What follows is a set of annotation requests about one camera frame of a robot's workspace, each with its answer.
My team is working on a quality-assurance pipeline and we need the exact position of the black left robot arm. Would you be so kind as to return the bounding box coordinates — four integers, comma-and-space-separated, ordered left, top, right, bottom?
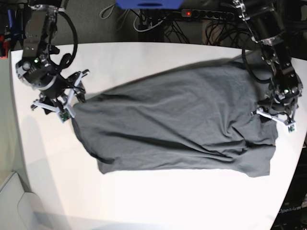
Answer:
233, 0, 303, 133

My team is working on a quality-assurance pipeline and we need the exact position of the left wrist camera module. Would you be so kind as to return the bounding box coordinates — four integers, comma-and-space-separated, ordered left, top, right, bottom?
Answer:
287, 122, 297, 133

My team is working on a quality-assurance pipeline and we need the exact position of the red black object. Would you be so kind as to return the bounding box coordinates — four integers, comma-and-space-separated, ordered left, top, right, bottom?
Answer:
0, 34, 10, 59

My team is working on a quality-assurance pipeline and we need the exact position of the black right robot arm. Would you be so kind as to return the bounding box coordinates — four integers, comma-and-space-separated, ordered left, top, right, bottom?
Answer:
15, 0, 89, 122

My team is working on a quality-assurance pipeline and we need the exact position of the black power strip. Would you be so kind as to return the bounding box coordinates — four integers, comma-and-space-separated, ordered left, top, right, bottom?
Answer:
181, 9, 235, 20

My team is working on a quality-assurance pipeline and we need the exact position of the blue box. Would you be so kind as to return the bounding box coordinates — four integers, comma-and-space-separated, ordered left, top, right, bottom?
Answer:
116, 0, 183, 9

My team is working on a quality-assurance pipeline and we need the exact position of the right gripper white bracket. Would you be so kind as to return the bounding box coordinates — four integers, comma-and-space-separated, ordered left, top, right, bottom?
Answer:
31, 69, 90, 118

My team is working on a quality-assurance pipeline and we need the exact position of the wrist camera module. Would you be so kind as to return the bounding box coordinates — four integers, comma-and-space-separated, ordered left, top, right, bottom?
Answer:
57, 109, 73, 123
287, 122, 297, 133

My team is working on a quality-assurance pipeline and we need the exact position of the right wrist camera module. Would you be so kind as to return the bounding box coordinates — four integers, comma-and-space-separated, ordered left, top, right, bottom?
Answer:
57, 109, 73, 123

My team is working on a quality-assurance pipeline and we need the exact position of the dark grey t-shirt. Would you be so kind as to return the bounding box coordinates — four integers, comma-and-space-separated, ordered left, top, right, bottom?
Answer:
72, 61, 278, 177

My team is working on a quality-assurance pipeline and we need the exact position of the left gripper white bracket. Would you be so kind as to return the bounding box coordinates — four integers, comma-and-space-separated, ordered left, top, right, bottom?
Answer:
251, 109, 297, 133

